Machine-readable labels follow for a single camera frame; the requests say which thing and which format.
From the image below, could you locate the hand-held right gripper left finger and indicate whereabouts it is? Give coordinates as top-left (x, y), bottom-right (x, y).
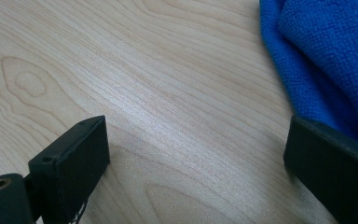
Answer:
top-left (27, 115), bottom-right (111, 224)

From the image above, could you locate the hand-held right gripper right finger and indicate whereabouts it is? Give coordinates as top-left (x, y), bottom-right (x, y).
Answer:
top-left (283, 115), bottom-right (358, 224)

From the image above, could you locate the blue microfibre cloth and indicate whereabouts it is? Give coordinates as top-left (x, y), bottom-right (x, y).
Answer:
top-left (258, 0), bottom-right (358, 151)

